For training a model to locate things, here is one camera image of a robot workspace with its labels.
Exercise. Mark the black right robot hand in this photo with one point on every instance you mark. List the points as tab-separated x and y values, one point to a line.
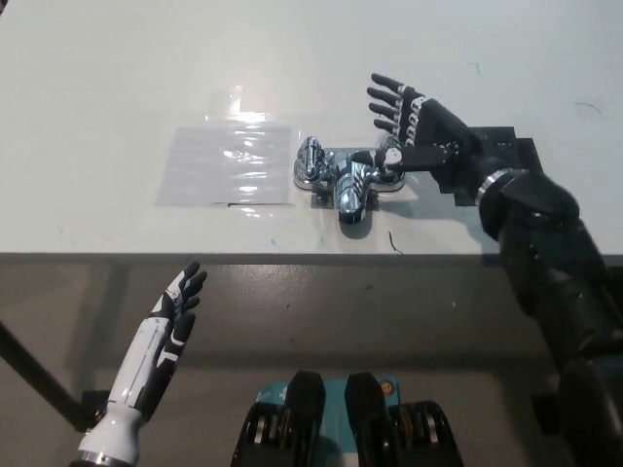
438	136

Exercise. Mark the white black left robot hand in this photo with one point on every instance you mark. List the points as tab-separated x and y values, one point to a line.
160	340

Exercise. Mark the chrome faucet body with spout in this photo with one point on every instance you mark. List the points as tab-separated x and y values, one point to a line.
348	187

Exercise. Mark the black robot torso teal tops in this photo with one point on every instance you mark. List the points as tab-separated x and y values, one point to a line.
306	418

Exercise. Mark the black metal table leg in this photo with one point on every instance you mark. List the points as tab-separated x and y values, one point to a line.
36	374

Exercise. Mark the clear plastic sheet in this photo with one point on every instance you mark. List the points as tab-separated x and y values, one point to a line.
224	165

